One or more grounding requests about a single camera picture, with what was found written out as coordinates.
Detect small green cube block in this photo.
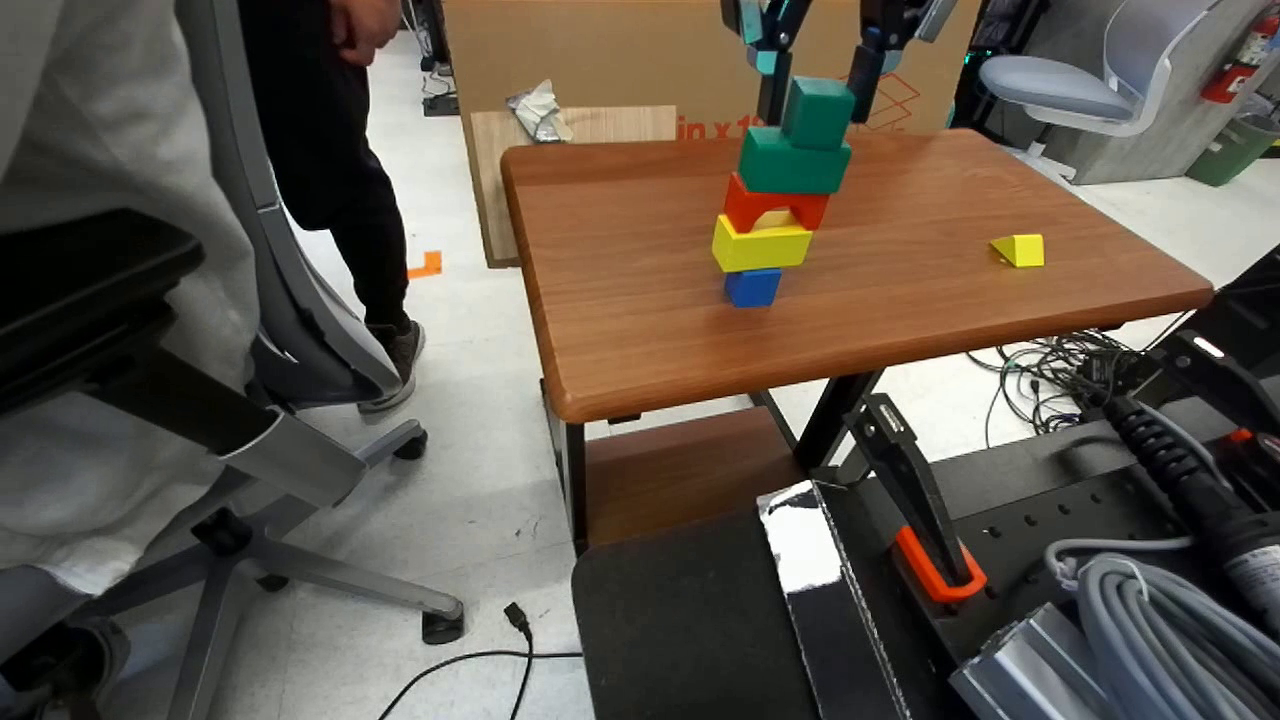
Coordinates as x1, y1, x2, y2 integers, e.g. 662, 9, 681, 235
776, 74, 860, 151

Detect large green block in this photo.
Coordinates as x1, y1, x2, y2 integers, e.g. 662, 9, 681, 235
730, 126, 855, 199

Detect red arch block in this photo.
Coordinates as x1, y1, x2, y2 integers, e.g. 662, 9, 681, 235
721, 171, 831, 235

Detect long yellow block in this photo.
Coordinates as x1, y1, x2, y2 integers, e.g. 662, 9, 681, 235
706, 211, 816, 278

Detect blue block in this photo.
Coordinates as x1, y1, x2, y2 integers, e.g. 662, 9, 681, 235
721, 269, 786, 314

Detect small yellow block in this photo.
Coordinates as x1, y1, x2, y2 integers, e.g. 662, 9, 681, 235
986, 229, 1051, 273

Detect cardboard box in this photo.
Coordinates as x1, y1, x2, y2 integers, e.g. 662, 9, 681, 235
440, 0, 985, 137

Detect light gray office chair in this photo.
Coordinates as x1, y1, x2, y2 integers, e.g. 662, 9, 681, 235
975, 0, 1280, 189

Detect crumpled clear plastic bag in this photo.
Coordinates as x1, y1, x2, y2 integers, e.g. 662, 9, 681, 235
505, 75, 576, 143

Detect green bin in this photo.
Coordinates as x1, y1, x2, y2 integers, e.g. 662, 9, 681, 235
1183, 126, 1265, 191

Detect wooden lower shelf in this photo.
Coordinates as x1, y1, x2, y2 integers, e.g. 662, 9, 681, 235
578, 404, 802, 553

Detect person in black clothes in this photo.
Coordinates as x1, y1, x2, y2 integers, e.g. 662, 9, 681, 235
237, 0, 431, 417

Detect orange black clamp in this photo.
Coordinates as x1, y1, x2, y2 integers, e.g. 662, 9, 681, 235
844, 392, 993, 614

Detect gray black office chair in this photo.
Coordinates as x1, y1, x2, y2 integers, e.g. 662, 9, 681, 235
0, 0, 472, 720

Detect black table frame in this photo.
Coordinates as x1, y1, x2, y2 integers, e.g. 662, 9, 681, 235
555, 369, 888, 558

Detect tangled floor cables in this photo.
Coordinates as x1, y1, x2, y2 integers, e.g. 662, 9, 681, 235
962, 324, 1204, 443

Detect thick black ribbed cable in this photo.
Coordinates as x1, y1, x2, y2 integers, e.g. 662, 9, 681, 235
1091, 392, 1280, 579

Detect gray cable coil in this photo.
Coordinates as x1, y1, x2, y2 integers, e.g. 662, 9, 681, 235
1043, 533, 1280, 720

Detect black floor cable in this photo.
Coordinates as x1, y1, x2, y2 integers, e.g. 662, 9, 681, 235
376, 600, 587, 720

